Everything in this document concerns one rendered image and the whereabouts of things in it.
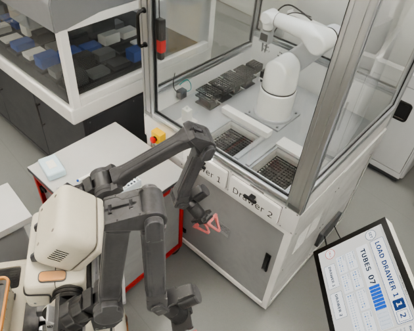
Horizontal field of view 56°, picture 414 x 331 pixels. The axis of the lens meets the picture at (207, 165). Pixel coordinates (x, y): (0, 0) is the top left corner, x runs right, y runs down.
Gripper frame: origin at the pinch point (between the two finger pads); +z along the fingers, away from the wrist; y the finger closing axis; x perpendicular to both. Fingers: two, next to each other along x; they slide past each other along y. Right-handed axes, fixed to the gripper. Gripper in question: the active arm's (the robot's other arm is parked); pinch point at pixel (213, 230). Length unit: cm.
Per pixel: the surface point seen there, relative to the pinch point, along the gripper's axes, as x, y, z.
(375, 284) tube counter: -5, -60, 35
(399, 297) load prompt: -2, -68, 37
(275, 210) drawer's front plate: -25.0, -11.7, 11.6
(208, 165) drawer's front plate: -27.5, 13.4, -20.6
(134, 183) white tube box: 0, 35, -36
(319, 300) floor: -46, 43, 94
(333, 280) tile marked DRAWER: -4, -44, 32
